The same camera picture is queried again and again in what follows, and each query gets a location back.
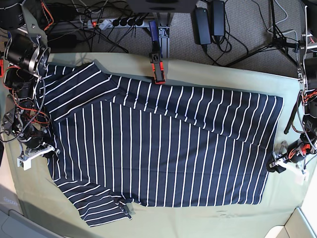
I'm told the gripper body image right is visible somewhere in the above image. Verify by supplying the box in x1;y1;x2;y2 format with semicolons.
272;139;317;171

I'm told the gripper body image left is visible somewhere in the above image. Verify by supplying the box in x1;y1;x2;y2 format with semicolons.
17;128;59;159

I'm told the navy white striped T-shirt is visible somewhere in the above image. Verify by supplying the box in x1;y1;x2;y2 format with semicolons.
36;63;284;227

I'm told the robot arm image left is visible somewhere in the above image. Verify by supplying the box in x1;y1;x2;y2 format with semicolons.
0;0;56;170

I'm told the light green table cloth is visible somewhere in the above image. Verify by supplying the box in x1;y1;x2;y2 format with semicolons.
0;59;317;238

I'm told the black tripod stand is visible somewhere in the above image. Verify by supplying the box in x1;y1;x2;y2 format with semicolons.
224;0;317;134

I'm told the grey power strip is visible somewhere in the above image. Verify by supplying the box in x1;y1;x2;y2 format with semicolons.
84;17;149;31

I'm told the blue orange centre clamp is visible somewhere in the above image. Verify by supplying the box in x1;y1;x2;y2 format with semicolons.
149;20;165;84

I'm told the black power adapter right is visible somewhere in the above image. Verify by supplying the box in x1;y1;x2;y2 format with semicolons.
210;0;225;44

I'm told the black power adapter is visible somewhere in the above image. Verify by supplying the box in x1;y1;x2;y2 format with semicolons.
192;7;211;45
210;0;225;44

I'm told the black power adapter left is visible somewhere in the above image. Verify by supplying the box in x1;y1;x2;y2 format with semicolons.
192;7;211;45

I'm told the black box under table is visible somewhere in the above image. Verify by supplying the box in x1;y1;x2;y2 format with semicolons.
126;0;198;13

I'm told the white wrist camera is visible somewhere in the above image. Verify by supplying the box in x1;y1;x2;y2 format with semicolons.
295;167;310;185
17;158;32;171

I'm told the aluminium profile post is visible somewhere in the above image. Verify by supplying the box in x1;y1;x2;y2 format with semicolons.
153;12;174;59

